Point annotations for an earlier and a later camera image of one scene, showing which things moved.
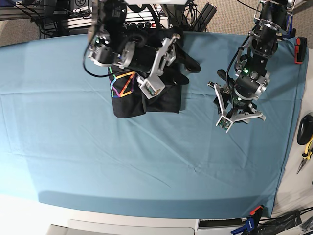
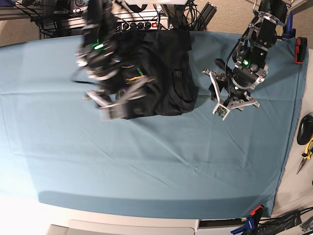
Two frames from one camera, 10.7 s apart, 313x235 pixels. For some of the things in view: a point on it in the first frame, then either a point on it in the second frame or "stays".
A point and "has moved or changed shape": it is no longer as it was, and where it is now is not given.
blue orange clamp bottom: x=252 y=222 stays
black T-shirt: x=129 y=101 has moved or changed shape
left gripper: x=139 y=58 to x=114 y=83
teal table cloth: x=60 y=144 stays
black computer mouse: x=305 y=130 stays
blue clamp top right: x=290 y=33 stays
